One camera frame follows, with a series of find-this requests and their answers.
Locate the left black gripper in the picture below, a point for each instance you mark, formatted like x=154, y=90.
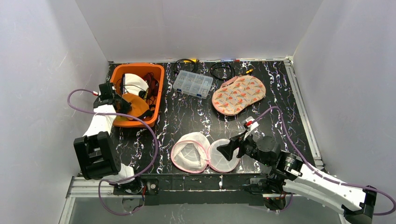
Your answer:
x=116, y=101

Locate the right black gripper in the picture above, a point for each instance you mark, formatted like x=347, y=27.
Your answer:
x=240, y=146

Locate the orange bra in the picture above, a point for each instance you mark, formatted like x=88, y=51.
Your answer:
x=139, y=108

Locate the white mesh laundry bag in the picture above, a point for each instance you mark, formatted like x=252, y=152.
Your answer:
x=193, y=153

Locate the floral pink fabric pouch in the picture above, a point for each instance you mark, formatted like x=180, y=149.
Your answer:
x=236, y=94

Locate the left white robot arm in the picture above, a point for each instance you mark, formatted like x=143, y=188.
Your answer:
x=95, y=149

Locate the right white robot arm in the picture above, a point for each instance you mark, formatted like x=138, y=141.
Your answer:
x=292, y=175

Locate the dark maroon bra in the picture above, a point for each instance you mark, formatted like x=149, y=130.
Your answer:
x=153, y=88

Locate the orange plastic bin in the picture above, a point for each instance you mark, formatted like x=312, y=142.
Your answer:
x=141, y=86

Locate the clear plastic screw box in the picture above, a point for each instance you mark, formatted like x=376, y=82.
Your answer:
x=193, y=84

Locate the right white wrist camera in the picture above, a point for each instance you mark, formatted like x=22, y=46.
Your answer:
x=250, y=125

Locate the aluminium right rail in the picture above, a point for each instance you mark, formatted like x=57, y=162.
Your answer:
x=317, y=158

